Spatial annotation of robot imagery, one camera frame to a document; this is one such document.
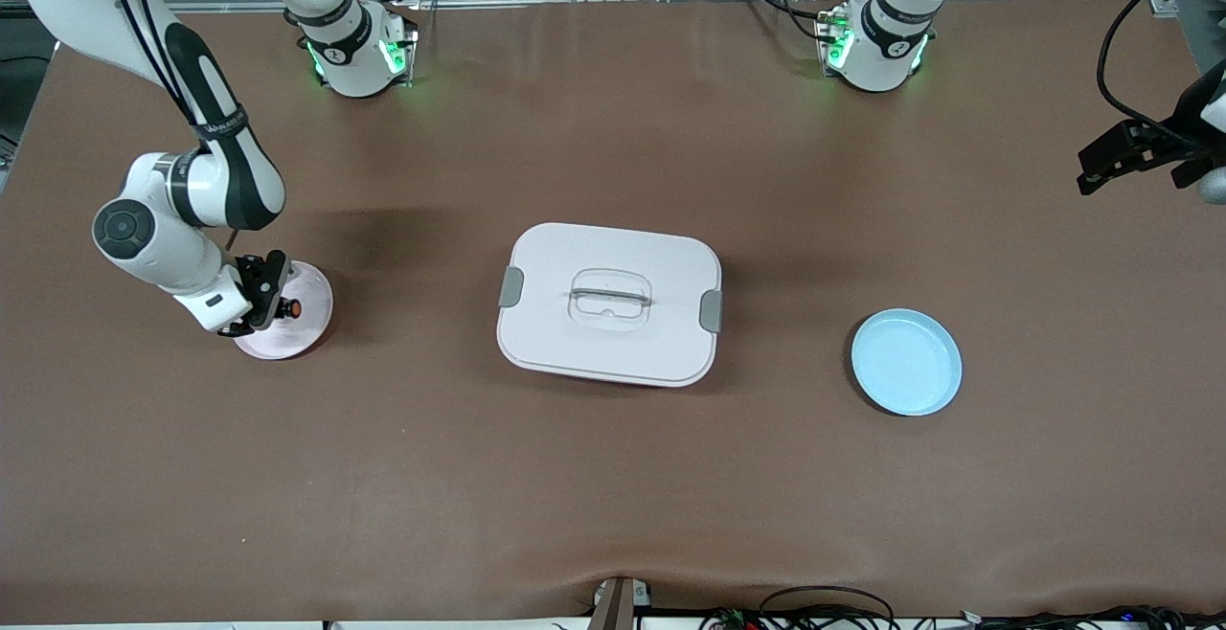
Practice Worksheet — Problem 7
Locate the pink round plate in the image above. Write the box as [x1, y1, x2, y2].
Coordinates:
[235, 261, 335, 361]

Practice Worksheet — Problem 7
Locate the light blue round plate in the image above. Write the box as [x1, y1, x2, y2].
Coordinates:
[851, 308, 963, 417]

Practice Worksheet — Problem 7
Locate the white lidded storage box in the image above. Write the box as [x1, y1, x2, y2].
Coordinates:
[496, 222, 723, 389]

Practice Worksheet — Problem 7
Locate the brown table mat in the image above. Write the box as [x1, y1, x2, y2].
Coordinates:
[0, 0, 1226, 623]

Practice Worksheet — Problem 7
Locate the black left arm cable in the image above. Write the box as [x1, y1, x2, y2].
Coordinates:
[1096, 0, 1226, 152]

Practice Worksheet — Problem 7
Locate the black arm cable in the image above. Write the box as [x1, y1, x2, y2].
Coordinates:
[96, 0, 240, 147]
[1096, 0, 1226, 152]

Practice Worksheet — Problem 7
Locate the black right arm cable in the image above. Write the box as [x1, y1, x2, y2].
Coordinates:
[96, 0, 240, 147]

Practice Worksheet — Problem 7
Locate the black cable on table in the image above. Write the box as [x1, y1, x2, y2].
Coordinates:
[735, 0, 829, 42]

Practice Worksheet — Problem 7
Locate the silver table edge rail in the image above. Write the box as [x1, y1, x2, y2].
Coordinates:
[163, 0, 1155, 14]

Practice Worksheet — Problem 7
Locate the black cable bundle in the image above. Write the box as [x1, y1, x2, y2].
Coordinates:
[958, 605, 1226, 630]

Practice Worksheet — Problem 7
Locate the black looped cable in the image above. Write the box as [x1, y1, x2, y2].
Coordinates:
[757, 585, 897, 630]

